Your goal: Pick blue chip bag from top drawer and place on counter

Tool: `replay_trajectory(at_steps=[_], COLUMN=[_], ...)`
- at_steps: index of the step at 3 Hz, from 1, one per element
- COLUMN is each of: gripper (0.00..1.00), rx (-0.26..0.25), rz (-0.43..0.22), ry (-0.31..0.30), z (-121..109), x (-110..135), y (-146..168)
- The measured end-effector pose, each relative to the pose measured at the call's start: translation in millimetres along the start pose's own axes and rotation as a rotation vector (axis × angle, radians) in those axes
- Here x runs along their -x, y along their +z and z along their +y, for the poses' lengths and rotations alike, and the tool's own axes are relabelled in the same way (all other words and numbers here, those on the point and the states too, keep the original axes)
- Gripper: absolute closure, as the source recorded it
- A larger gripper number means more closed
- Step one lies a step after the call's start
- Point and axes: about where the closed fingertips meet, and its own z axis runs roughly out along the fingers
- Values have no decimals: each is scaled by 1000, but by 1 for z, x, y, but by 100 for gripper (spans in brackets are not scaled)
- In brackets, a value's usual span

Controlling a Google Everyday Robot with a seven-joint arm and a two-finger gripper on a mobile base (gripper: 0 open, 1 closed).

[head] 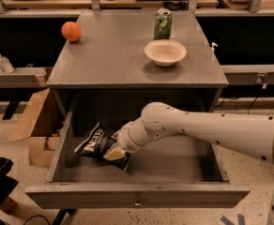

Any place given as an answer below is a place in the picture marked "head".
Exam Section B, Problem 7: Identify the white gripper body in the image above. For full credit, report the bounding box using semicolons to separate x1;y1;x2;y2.
116;124;140;154

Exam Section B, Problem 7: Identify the blue potato chip bag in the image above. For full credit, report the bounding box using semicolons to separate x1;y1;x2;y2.
74;123;130;170

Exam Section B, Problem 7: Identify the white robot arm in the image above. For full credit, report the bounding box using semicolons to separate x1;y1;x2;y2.
104;102;274;225

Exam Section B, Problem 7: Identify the open grey top drawer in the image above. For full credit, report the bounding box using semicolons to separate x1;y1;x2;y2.
25;89;251;210

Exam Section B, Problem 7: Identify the brown cardboard box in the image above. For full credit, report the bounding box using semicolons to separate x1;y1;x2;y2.
8;88;63;167

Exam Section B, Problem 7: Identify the white paper bowl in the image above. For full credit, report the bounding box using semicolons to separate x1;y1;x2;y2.
145;39;187;67

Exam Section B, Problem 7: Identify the grey left shelf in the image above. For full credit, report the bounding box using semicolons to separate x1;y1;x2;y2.
0;67;48;88

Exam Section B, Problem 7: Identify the grey shelf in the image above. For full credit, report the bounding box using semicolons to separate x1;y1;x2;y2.
221;65;274;85
0;67;48;88

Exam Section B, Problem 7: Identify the orange fruit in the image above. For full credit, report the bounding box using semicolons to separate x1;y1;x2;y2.
61;22;82;42

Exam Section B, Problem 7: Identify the green soda can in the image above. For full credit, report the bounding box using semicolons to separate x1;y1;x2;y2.
154;8;172;39

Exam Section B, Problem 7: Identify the small white pump bottle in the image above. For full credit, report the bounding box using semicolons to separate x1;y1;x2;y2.
211;42;219;52

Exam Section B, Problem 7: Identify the clear sanitizer bottle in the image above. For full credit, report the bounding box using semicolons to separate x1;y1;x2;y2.
0;54;14;74

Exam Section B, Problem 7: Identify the grey right shelf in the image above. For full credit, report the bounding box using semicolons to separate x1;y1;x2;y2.
221;65;274;85

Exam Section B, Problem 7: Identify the black floor cable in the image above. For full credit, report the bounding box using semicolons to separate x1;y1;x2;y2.
215;94;263;114

